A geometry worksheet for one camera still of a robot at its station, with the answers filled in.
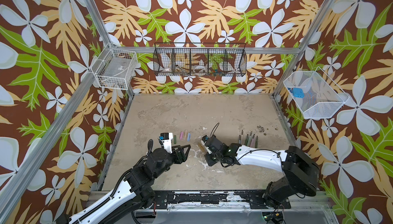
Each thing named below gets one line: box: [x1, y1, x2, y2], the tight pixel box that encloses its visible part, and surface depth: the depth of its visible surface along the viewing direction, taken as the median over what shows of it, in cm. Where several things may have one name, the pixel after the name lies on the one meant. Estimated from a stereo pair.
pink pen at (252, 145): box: [249, 133, 256, 148], surface depth 97 cm
